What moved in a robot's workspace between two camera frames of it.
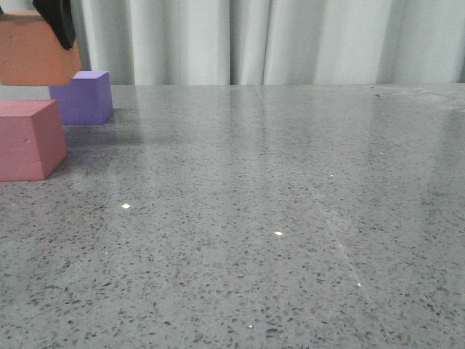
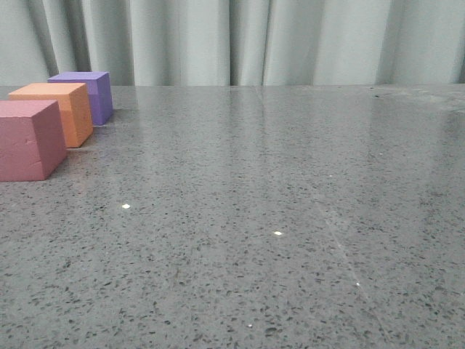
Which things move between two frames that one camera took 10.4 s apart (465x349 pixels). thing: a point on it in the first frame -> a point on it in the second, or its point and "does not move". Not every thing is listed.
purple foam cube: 86,100 does not move
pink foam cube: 33,143 does not move
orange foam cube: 32,54 -> 73,103
